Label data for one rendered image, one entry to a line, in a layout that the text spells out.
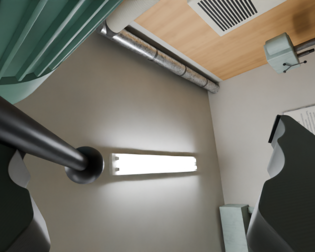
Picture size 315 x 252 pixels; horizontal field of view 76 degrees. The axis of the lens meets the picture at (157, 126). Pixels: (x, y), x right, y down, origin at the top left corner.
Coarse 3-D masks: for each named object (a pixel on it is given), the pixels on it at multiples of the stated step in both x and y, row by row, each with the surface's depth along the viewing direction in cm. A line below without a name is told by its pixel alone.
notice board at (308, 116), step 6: (300, 108) 250; (306, 108) 246; (312, 108) 242; (282, 114) 263; (288, 114) 258; (294, 114) 254; (300, 114) 249; (306, 114) 245; (312, 114) 241; (300, 120) 248; (306, 120) 244; (312, 120) 240; (306, 126) 244; (312, 126) 240; (312, 132) 239
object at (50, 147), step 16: (0, 96) 6; (0, 112) 6; (16, 112) 7; (0, 128) 6; (16, 128) 7; (32, 128) 8; (16, 144) 8; (32, 144) 8; (48, 144) 9; (64, 144) 12; (48, 160) 11; (64, 160) 12; (80, 160) 15; (96, 160) 18; (80, 176) 17; (96, 176) 18
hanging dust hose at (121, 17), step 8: (128, 0) 157; (136, 0) 154; (144, 0) 151; (152, 0) 151; (120, 8) 164; (128, 8) 159; (136, 8) 158; (144, 8) 158; (112, 16) 170; (120, 16) 167; (128, 16) 165; (136, 16) 167; (112, 24) 173; (120, 24) 173
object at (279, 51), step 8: (272, 40) 182; (280, 40) 177; (288, 40) 179; (312, 40) 186; (264, 48) 199; (272, 48) 183; (280, 48) 181; (288, 48) 185; (296, 48) 194; (312, 48) 202; (272, 56) 193; (280, 56) 190; (288, 56) 192; (296, 56) 201; (272, 64) 205; (280, 64) 207; (288, 64) 208; (296, 64) 207; (280, 72) 226
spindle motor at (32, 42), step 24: (0, 0) 9; (24, 0) 9; (48, 0) 10; (72, 0) 10; (96, 0) 11; (120, 0) 14; (0, 24) 10; (24, 24) 10; (48, 24) 12; (72, 24) 13; (96, 24) 14; (0, 48) 12; (24, 48) 13; (48, 48) 15; (72, 48) 16; (0, 72) 14; (24, 72) 16; (48, 72) 19; (24, 96) 23
